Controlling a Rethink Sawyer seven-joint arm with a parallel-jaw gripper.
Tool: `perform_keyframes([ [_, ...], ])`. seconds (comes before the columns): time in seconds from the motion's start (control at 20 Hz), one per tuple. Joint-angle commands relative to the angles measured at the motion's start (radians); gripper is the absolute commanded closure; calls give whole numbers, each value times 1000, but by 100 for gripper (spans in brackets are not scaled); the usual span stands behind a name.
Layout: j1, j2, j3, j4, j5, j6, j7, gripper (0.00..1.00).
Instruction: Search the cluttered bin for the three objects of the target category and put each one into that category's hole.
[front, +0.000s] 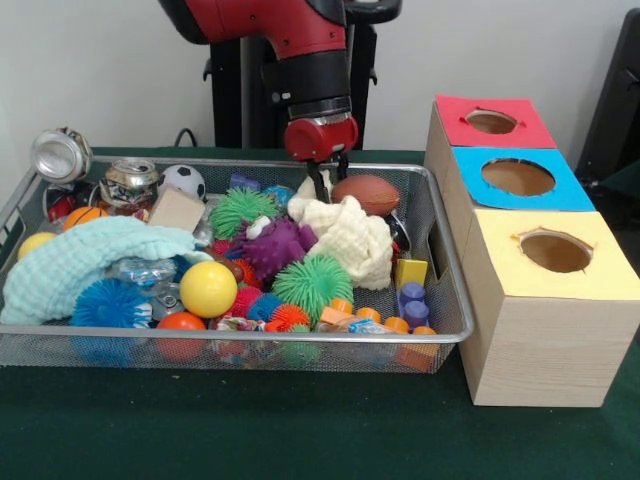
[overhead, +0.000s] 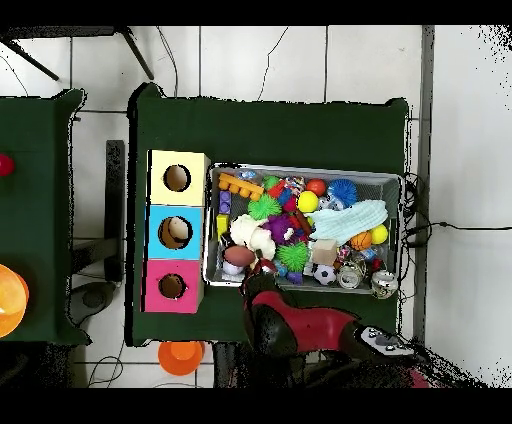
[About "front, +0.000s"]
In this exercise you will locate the brown football toy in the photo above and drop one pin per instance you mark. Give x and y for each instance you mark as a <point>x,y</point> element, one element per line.
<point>367,194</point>

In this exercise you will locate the yellow tennis ball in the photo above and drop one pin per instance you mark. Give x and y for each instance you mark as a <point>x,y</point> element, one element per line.
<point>32,244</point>

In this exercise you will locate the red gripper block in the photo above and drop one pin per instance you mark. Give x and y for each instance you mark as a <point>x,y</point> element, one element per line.
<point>320,140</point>

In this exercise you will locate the dark green table cloth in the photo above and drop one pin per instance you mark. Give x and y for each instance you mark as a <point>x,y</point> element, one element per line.
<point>300,430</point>

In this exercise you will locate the crushed silver drink can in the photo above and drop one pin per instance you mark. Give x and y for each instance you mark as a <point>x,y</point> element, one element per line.
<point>60,157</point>

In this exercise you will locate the blue spiky ball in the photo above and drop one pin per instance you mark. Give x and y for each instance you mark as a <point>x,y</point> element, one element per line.
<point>110,305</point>

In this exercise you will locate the mint green cloth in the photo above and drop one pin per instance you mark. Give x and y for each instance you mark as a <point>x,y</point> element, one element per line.
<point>75,260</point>

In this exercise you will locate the orange basketball toy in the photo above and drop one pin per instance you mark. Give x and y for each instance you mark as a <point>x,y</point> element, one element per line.
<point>85,216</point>

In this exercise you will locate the wooden three-hole box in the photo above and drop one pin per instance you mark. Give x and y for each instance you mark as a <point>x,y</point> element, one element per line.
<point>540,350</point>

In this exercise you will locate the black white soccer ball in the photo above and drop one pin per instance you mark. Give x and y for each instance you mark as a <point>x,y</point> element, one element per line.
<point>185,180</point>

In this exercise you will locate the black upright stand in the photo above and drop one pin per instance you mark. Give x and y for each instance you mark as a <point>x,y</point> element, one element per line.
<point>615,100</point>

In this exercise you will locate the green spiky ball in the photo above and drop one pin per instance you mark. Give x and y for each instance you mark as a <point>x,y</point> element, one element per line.
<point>242,212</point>
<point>312,282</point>

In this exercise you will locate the shallow clear mesh bin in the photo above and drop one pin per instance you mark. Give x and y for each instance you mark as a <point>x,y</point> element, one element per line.
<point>250,350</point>

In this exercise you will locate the cream waffle cloth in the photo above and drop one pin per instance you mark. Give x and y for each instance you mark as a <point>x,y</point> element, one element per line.
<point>350,235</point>

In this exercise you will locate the smooth yellow ball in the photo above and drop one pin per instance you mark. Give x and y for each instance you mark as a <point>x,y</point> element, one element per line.
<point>208,289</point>

